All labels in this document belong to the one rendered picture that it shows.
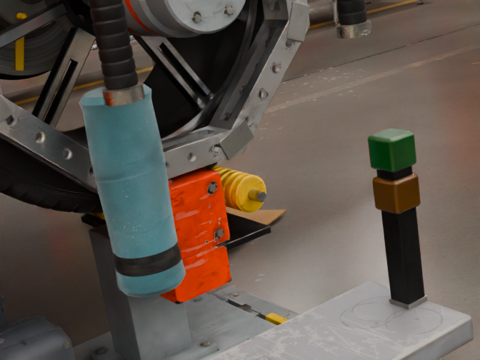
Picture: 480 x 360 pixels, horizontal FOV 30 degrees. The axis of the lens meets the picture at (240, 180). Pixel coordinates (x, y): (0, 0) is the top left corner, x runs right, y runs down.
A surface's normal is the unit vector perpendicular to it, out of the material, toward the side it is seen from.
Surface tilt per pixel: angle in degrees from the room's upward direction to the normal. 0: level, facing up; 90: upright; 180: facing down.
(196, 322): 0
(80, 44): 90
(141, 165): 90
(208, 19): 90
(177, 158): 90
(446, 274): 0
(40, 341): 23
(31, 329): 0
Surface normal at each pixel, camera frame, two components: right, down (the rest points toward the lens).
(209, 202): 0.58, 0.15
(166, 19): -0.58, 0.77
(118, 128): 0.07, 0.25
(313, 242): -0.15, -0.94
